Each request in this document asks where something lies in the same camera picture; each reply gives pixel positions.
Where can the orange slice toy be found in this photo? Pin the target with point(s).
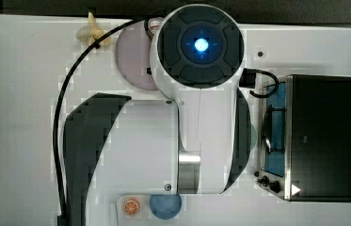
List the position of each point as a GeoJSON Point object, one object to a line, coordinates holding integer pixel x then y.
{"type": "Point", "coordinates": [131, 206]}

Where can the green cup with handle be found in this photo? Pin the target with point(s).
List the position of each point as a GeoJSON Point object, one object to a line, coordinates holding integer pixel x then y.
{"type": "Point", "coordinates": [253, 137]}

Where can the grey round plate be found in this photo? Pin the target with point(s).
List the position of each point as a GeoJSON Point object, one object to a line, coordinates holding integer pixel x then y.
{"type": "Point", "coordinates": [133, 56]}

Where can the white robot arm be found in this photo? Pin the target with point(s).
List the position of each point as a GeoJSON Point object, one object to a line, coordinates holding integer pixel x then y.
{"type": "Point", "coordinates": [193, 141]}

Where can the red ketchup bottle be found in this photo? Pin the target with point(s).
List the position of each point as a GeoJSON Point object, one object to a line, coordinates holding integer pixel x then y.
{"type": "Point", "coordinates": [153, 25]}

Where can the black toaster oven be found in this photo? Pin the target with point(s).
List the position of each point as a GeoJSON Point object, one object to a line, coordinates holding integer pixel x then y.
{"type": "Point", "coordinates": [305, 139]}

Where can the peeled banana toy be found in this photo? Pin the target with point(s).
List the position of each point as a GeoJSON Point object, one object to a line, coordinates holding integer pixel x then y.
{"type": "Point", "coordinates": [90, 33]}

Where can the blue bowl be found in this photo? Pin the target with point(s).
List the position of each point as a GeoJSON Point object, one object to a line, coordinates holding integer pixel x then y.
{"type": "Point", "coordinates": [165, 206]}

